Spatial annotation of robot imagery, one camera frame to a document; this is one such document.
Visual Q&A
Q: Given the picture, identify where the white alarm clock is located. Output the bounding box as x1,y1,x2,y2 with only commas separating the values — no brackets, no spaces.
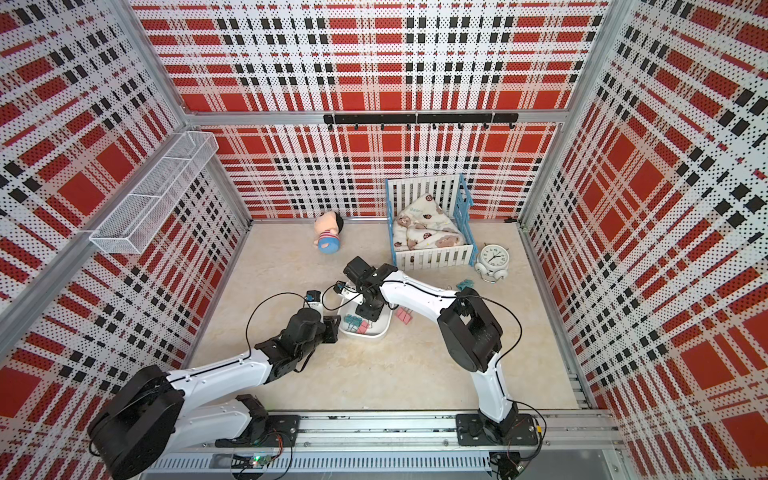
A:
474,244,510,283

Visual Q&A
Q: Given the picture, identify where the pink binder clip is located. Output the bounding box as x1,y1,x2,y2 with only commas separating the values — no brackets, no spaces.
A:
355,320,372,335
394,306,413,325

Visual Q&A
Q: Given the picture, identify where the white plastic storage box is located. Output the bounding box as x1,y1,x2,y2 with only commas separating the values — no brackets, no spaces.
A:
337,286,393,341

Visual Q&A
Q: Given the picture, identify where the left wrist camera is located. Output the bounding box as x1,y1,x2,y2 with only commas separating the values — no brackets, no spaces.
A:
304,290,324,312

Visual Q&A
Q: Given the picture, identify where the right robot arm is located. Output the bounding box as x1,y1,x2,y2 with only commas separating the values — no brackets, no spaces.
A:
335,257,515,425

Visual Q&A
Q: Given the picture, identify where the white wire mesh shelf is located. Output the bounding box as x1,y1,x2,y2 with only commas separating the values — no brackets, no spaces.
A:
89,131,218,254

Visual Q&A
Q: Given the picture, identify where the teal binder clip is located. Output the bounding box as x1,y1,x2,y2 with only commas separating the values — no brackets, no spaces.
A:
342,314,363,333
456,279,475,291

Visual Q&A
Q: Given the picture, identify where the patterned baby blanket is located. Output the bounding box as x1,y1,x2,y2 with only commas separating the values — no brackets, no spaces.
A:
392,194,466,252

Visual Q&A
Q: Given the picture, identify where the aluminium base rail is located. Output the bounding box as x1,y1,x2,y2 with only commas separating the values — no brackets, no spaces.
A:
141,410,637,479

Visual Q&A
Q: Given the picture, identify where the blue white toy crib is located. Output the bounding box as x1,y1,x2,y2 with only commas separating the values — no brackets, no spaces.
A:
386,174,478,270

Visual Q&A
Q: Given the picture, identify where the black hook rail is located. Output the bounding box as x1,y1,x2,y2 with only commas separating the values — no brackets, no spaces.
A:
323,112,520,128

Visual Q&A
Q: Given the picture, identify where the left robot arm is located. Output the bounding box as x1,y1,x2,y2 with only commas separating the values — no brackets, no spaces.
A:
87,308,341,479

